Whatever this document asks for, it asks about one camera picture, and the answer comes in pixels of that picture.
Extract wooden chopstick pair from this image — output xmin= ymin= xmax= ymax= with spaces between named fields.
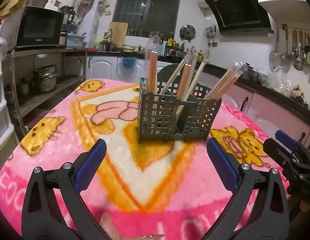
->
xmin=144 ymin=35 xmax=160 ymax=94

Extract white kitchen cabinets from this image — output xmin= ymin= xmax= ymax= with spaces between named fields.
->
xmin=86 ymin=55 xmax=310 ymax=151

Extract dark kitchen window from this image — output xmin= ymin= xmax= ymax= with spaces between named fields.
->
xmin=112 ymin=0 xmax=180 ymax=37

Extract person's left hand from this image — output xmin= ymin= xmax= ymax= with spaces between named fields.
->
xmin=99 ymin=212 xmax=165 ymax=240

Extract white drawer storage unit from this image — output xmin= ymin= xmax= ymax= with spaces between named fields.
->
xmin=0 ymin=38 xmax=19 ymax=170

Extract hanging metal ladle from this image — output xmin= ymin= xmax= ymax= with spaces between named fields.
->
xmin=280 ymin=25 xmax=291 ymax=73

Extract pink cartoon bear blanket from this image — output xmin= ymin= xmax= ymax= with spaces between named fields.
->
xmin=0 ymin=79 xmax=287 ymax=239

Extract dark green utensil basket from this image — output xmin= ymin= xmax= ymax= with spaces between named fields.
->
xmin=137 ymin=64 xmax=222 ymax=142

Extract metal storage shelf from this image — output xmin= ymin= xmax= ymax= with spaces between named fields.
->
xmin=2 ymin=48 xmax=88 ymax=140

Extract stainless steel pot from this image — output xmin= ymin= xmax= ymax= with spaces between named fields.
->
xmin=33 ymin=64 xmax=58 ymax=93

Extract black range hood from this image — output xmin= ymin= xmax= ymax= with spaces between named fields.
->
xmin=205 ymin=0 xmax=274 ymax=36

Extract hanging pot lid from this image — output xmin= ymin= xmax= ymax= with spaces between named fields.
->
xmin=179 ymin=24 xmax=196 ymax=43

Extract light blue knife block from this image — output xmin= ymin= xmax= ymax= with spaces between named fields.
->
xmin=156 ymin=42 xmax=166 ymax=56

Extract blue hanging bucket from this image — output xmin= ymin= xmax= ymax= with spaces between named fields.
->
xmin=122 ymin=57 xmax=137 ymax=69

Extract light blue storage box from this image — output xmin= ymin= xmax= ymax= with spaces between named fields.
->
xmin=66 ymin=33 xmax=85 ymax=48

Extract black microwave oven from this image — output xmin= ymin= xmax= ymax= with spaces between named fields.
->
xmin=0 ymin=5 xmax=64 ymax=50

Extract wooden cutting board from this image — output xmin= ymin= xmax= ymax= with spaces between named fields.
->
xmin=109 ymin=22 xmax=128 ymax=48

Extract black blender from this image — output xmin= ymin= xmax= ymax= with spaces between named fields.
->
xmin=59 ymin=5 xmax=76 ymax=32

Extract hanging wire skimmer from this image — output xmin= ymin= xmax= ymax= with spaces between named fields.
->
xmin=269 ymin=28 xmax=281 ymax=69

